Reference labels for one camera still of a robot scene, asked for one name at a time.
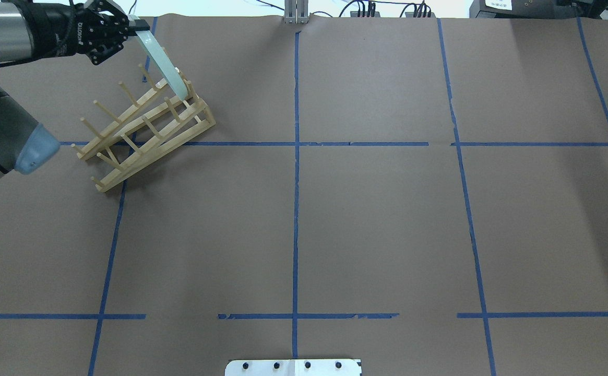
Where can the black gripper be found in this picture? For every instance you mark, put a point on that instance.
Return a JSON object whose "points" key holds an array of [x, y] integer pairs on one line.
{"points": [[52, 31]]}

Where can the light green plate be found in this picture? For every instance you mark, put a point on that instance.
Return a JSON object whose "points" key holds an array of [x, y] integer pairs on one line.
{"points": [[157, 55]]}

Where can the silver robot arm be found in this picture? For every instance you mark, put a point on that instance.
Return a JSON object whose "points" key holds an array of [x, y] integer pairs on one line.
{"points": [[31, 32]]}

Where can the wooden dish rack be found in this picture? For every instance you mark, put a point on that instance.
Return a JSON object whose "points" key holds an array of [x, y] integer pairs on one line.
{"points": [[153, 126]]}

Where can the orange black connector block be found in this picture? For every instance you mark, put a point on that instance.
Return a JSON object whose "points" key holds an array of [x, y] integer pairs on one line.
{"points": [[364, 10]]}

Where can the black box with label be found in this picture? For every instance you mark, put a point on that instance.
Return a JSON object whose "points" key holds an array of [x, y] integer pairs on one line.
{"points": [[536, 9]]}

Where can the aluminium frame post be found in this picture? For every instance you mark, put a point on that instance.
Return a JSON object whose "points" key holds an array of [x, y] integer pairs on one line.
{"points": [[296, 12]]}

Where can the white pedestal column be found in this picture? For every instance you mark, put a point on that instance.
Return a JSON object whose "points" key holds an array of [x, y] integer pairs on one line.
{"points": [[294, 367]]}

